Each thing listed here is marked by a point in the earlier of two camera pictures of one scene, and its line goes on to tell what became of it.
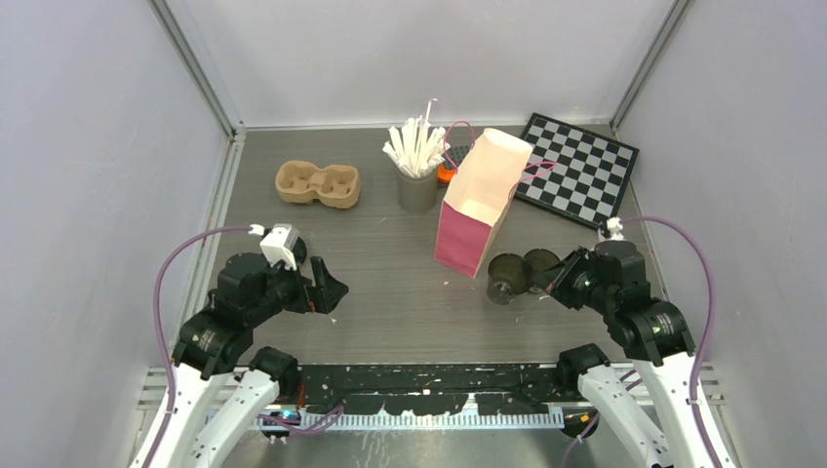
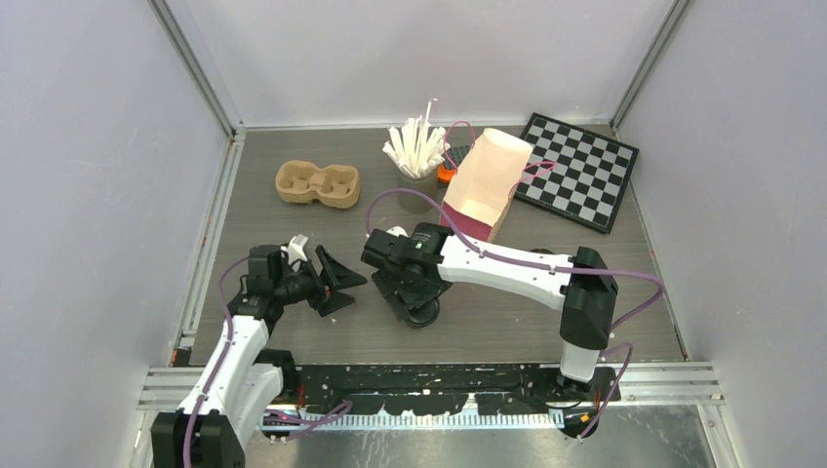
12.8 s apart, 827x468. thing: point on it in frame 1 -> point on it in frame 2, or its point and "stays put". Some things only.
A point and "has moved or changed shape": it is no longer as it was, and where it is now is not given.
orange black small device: [447, 170] stays put
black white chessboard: [575, 173] stays put
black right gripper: [559, 285] -> [389, 283]
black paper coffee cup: [508, 275] has moved or changed shape
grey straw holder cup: [417, 195] stays put
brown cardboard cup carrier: [336, 185] stays put
